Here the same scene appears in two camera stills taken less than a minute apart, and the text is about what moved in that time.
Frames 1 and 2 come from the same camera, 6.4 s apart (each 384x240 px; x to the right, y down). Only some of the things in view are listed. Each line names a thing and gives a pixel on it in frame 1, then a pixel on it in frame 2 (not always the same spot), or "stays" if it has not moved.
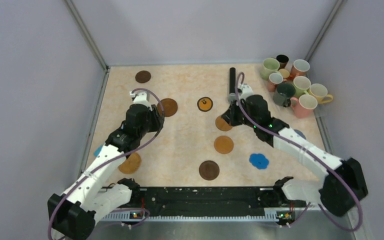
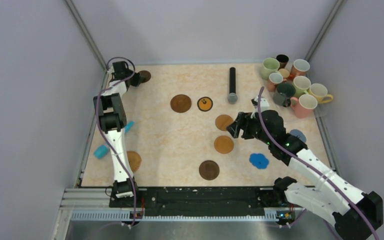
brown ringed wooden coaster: x=169 y=106 to x=180 y=103
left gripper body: x=153 y=121 to x=135 y=81
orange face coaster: x=205 y=104 stays
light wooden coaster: x=222 y=125 stays
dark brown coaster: x=143 y=76 stays
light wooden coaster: x=223 y=144 stays
